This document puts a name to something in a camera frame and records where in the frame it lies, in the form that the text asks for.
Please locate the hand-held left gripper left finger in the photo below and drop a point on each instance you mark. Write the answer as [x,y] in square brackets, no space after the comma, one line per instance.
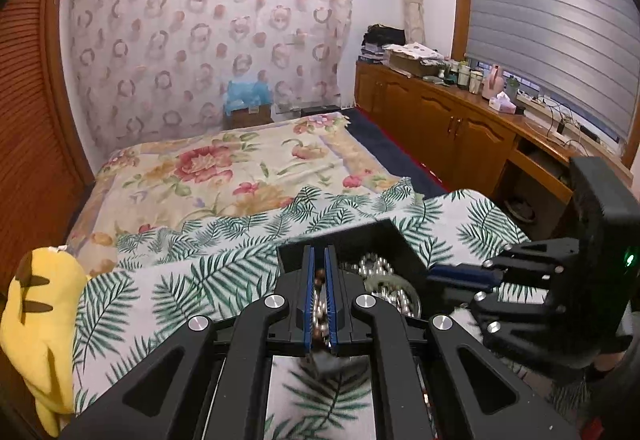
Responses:
[310,305]

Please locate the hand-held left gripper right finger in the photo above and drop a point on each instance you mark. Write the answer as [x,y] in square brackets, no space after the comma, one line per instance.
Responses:
[332,305]

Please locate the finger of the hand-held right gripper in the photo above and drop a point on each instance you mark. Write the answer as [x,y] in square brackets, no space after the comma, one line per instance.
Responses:
[505,315]
[465,275]

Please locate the black box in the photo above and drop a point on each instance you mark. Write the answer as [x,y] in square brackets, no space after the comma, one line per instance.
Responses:
[382,240]

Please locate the green leaf print tablecloth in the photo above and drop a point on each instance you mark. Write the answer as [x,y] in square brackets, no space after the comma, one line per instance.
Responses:
[200,270]

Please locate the navy red-edged blanket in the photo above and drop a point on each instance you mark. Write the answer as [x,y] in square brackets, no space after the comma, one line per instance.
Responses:
[390,149]

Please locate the wooden sideboard cabinet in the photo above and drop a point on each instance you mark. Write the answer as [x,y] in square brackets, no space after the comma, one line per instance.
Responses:
[450,119]

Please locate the floral blanket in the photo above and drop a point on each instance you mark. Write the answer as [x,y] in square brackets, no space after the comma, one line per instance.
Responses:
[200,169]

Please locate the pink tissue pack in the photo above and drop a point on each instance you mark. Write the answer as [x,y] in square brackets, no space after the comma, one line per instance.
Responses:
[501,103]

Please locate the white power strip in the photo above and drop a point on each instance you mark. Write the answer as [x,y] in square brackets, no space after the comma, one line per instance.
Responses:
[534,98]

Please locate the green bottle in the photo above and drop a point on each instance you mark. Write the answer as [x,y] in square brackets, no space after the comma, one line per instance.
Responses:
[512,86]

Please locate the pink bottle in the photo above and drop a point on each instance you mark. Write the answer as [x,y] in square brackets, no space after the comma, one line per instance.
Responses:
[492,82]

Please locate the small brown cardboard box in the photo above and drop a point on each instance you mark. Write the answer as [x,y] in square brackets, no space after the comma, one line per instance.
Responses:
[251,118]

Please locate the row of cosmetic bottles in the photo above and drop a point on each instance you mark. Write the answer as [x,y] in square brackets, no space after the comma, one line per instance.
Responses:
[460,77]

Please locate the cardboard box with white cloth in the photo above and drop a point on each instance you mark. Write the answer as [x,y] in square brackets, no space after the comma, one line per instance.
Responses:
[412,62]

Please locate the blue plastic bag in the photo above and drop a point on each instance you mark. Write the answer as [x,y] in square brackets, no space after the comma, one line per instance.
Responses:
[245,94]

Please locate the grey window blind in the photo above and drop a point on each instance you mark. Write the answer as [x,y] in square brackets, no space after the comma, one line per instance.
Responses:
[550,19]

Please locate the stack of dark clothes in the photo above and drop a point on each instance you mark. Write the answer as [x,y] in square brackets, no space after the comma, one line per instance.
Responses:
[382,39]

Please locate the yellow plush toy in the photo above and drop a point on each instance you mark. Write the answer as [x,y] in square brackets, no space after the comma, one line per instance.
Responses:
[40,320]

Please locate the circle print curtain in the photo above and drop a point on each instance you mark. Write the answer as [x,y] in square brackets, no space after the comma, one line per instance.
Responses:
[200,44]

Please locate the wooden louvred wardrobe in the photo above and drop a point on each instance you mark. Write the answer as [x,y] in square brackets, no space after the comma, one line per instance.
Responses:
[30,119]

